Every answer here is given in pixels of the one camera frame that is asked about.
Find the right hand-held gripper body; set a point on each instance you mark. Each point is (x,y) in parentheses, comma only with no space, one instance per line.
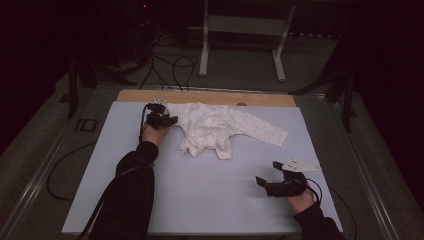
(298,165)

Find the white metal stand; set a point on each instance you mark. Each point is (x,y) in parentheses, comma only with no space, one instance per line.
(246,25)

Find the black stand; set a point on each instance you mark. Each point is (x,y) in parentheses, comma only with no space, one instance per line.
(348,100)
(72,86)

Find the person's right hand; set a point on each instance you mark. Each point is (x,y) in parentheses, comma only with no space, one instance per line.
(301,203)

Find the dark device with red light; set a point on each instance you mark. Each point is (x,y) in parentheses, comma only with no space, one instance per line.
(145,20)

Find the white baby romper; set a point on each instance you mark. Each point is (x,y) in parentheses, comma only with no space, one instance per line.
(213,126)

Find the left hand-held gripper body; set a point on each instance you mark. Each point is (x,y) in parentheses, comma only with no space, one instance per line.
(156,120)

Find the light blue table mat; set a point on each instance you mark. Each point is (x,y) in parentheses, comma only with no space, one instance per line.
(200,200)

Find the black square floor box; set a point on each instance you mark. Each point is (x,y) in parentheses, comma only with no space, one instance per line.
(78,125)

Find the person's left hand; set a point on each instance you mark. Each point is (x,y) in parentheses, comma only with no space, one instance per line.
(153,135)

